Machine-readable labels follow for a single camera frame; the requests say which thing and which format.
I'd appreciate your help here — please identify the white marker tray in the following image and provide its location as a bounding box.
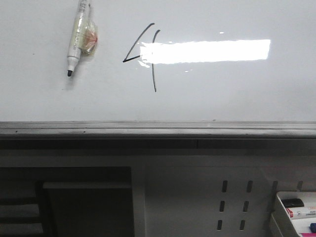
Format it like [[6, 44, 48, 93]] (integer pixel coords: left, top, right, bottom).
[[269, 191, 316, 237]]

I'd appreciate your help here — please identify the white taped whiteboard marker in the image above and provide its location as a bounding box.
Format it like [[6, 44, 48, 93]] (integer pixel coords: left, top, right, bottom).
[[67, 0, 98, 77]]

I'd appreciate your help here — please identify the blue capped marker in tray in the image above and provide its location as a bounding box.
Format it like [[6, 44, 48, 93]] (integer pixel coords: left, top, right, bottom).
[[310, 223, 316, 233]]

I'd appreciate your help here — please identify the pink marker in tray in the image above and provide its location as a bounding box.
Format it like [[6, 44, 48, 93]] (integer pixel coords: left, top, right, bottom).
[[300, 233, 316, 237]]

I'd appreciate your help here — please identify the grey perforated metal panel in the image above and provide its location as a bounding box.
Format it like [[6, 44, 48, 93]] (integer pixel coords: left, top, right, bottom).
[[131, 155, 316, 237]]

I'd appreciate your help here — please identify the dark cabinet below whiteboard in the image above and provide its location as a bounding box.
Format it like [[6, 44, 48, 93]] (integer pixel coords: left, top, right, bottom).
[[0, 167, 134, 237]]

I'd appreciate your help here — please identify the red capped marker in tray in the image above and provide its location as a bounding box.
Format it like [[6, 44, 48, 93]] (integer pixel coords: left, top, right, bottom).
[[286, 207, 316, 220]]

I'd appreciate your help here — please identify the black capped marker in tray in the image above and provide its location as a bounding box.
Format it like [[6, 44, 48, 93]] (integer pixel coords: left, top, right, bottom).
[[281, 198, 304, 208]]

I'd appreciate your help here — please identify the white whiteboard with aluminium frame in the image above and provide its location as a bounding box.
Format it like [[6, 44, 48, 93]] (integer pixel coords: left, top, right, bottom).
[[0, 0, 316, 150]]

